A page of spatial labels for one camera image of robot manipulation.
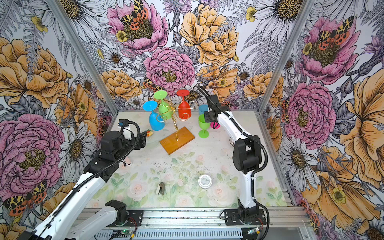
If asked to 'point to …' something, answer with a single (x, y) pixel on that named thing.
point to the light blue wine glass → (203, 108)
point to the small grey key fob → (160, 189)
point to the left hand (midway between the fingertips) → (139, 137)
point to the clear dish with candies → (149, 132)
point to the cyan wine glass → (156, 122)
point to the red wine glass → (184, 110)
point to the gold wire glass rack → (174, 109)
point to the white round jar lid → (205, 181)
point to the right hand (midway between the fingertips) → (211, 120)
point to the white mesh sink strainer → (229, 140)
